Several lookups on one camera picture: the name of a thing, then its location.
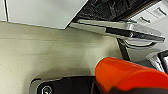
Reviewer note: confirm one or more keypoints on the small orange ball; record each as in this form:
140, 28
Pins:
126, 73

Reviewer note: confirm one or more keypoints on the stainless steel dishwasher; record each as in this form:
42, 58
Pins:
110, 20

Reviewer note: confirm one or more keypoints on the white drawer unit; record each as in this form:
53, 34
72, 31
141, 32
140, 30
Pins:
151, 13

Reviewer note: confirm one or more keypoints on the white sink base cabinet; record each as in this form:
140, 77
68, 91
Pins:
43, 11

